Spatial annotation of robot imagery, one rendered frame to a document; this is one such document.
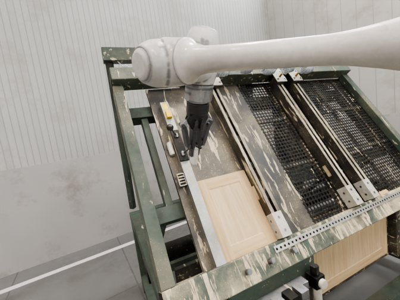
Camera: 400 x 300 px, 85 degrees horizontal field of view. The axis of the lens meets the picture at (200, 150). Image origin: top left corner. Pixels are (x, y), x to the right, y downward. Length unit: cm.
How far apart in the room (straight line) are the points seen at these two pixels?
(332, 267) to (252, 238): 92
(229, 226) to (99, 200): 269
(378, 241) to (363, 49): 201
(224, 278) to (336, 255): 110
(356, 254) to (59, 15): 419
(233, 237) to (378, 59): 90
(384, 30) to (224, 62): 28
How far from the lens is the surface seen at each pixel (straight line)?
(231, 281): 109
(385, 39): 54
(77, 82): 358
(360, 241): 218
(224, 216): 115
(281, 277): 122
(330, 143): 183
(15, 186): 358
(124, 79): 142
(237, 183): 125
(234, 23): 506
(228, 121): 139
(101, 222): 369
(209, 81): 67
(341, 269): 209
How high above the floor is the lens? 152
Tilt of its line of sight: 7 degrees down
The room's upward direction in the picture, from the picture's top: 8 degrees counter-clockwise
